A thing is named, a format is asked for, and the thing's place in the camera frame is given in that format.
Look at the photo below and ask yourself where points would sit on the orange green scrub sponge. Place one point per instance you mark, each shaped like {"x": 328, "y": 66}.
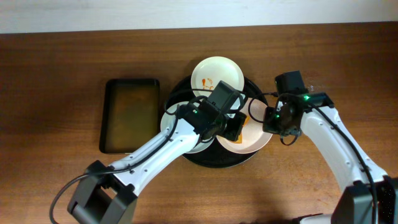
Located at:
{"x": 240, "y": 137}

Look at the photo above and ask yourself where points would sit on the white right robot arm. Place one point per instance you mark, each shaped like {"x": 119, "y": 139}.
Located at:
{"x": 369, "y": 195}

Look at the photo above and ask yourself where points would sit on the pink plate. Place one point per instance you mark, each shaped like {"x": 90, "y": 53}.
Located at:
{"x": 254, "y": 138}

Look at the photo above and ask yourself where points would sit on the black round tray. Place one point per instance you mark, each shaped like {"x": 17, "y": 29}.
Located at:
{"x": 215, "y": 156}

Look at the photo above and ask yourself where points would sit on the black rectangular tray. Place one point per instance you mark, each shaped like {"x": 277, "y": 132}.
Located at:
{"x": 130, "y": 114}

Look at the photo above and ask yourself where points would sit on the light grey plate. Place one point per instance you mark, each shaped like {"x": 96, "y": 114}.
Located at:
{"x": 166, "y": 119}

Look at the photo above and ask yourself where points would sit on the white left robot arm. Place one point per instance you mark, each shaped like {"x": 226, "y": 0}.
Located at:
{"x": 108, "y": 194}

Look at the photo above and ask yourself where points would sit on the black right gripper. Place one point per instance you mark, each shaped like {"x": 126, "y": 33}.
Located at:
{"x": 270, "y": 121}

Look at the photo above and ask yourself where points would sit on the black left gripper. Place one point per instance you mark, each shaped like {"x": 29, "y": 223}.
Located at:
{"x": 235, "y": 126}

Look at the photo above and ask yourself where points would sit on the cream white plate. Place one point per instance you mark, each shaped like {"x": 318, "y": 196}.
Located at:
{"x": 210, "y": 71}

